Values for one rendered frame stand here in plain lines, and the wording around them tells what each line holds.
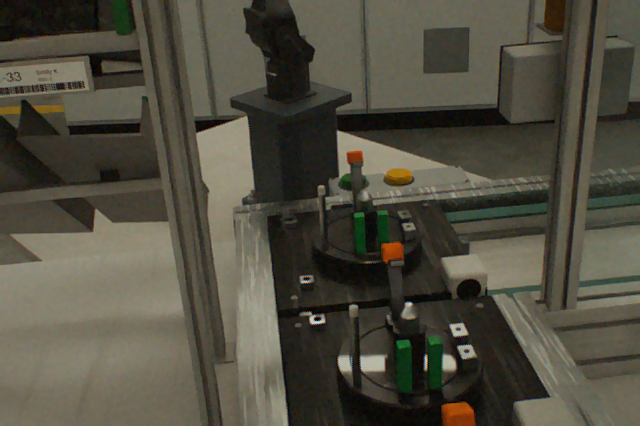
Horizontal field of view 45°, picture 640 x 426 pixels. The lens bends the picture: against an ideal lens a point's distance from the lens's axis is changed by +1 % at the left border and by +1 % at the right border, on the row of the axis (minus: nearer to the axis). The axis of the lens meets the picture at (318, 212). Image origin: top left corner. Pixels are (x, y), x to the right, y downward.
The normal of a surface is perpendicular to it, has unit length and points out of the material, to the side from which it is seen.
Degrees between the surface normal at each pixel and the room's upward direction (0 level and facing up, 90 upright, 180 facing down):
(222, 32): 90
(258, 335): 0
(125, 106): 90
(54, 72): 90
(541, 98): 90
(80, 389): 0
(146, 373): 0
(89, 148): 135
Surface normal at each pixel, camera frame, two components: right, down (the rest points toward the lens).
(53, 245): -0.06, -0.89
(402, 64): -0.04, 0.45
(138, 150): 0.00, 0.95
